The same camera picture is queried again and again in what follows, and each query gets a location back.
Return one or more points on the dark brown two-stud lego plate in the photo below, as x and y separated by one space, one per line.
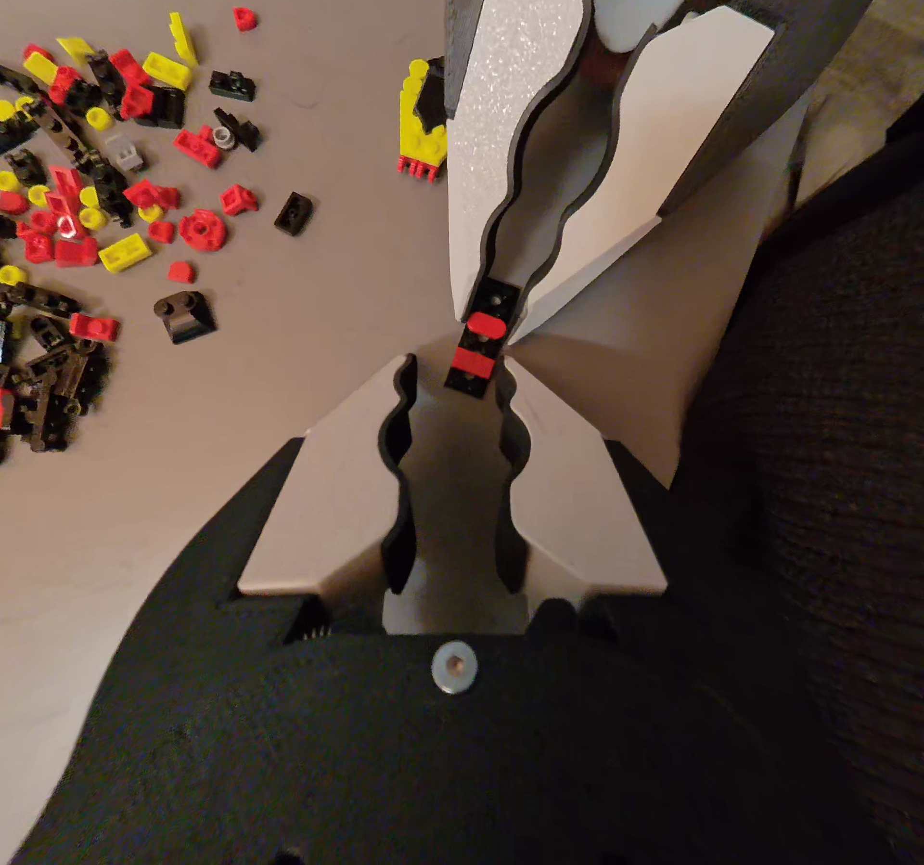
292 213

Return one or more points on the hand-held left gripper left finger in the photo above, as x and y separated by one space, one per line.
325 511

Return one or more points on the pile of lego bricks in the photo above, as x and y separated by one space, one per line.
124 253

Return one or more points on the black lego slope brick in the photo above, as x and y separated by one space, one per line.
184 316

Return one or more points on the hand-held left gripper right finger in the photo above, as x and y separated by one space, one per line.
585 518

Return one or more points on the small yellow lego piece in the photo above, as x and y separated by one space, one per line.
184 38

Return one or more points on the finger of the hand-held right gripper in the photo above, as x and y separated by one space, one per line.
520 49
686 99

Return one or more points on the yellow and black lego assembly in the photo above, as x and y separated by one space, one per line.
422 143

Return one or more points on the small red lego piece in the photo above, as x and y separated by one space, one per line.
245 19

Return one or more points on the black lego plate with red tiles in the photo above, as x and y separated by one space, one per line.
482 327

